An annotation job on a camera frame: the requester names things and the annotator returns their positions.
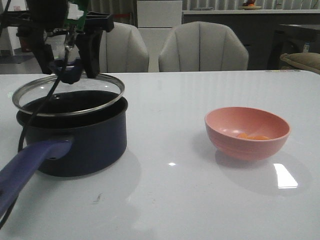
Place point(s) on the right grey upholstered chair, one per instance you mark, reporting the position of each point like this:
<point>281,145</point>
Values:
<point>202,47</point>

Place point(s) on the dark blue saucepan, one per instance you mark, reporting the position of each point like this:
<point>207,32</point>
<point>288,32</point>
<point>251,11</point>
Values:
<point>65,147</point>

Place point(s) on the glass lid blue knob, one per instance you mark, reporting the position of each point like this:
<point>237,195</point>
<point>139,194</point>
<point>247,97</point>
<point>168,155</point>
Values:
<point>68,92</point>

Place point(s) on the left grey upholstered chair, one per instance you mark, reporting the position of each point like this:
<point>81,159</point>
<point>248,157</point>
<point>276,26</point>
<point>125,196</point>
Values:
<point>123,50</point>

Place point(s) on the white cabinet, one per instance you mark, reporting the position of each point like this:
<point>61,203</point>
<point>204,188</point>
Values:
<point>155,18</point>

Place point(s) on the pink plastic bowl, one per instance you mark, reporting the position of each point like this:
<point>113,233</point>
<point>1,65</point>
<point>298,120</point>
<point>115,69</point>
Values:
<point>269,132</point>

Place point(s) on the beige cushion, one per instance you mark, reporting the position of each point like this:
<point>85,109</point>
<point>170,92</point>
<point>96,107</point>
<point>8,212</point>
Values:
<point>305,61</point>

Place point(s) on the orange ham slice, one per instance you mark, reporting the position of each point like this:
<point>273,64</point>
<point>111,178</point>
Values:
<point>243,135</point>

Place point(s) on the grey upholstered chair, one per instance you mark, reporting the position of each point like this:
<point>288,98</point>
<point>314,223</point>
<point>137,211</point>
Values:
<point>202,47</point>
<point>123,50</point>

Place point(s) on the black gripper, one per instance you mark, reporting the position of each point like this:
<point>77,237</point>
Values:
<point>65,17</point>

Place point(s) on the plate with fruit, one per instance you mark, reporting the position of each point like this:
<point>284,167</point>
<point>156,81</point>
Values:
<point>250,5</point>

